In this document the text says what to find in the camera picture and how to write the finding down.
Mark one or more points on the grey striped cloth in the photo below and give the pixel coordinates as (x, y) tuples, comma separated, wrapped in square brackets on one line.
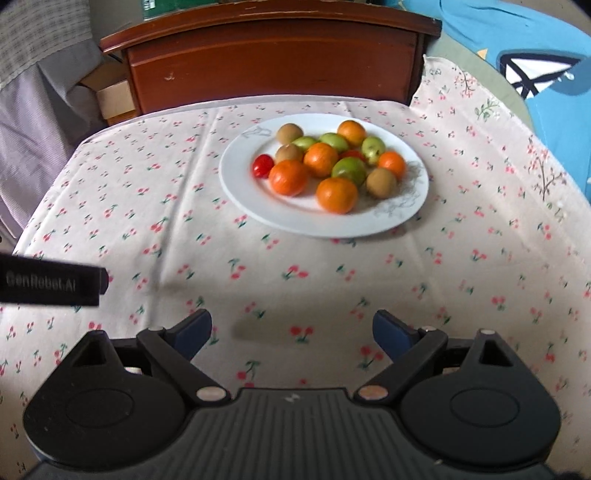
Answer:
[(74, 83)]

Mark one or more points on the cherry print tablecloth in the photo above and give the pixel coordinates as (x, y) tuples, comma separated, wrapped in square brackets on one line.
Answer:
[(161, 207)]

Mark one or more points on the spotted green jujube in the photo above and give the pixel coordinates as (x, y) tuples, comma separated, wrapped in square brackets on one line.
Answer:
[(373, 146)]

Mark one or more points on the open cardboard box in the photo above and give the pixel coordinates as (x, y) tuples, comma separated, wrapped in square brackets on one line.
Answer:
[(113, 99)]

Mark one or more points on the white plate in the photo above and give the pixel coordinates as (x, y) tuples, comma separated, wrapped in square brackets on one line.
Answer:
[(295, 212)]

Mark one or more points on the brown kiwi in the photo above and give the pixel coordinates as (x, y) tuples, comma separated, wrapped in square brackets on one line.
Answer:
[(288, 152), (381, 182), (289, 133)]

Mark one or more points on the brown wooden headboard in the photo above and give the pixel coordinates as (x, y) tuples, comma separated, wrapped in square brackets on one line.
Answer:
[(277, 60)]

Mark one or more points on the checked white cloth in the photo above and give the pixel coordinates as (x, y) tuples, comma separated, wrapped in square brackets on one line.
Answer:
[(32, 37)]

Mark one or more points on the red cherry tomato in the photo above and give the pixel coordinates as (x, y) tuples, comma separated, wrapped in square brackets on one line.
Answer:
[(354, 154), (262, 166)]

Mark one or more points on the pale green bedsheet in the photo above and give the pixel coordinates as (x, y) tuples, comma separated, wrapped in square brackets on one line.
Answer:
[(466, 60)]

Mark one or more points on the orange mandarin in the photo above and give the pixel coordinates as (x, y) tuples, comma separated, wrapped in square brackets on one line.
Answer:
[(352, 132), (391, 165), (321, 159), (288, 177), (337, 194)]

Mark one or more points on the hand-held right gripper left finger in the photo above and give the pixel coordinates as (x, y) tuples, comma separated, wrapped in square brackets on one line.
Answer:
[(194, 330)]

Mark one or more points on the green carton box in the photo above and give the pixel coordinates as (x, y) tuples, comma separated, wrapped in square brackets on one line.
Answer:
[(175, 7)]

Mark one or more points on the blue printed blanket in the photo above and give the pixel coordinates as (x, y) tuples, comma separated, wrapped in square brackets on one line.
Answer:
[(531, 41)]

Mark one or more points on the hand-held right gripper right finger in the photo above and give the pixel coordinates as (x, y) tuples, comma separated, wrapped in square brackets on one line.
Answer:
[(392, 333)]

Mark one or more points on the lilac waffle cloth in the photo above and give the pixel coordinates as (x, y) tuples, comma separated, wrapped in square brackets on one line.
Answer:
[(32, 147)]

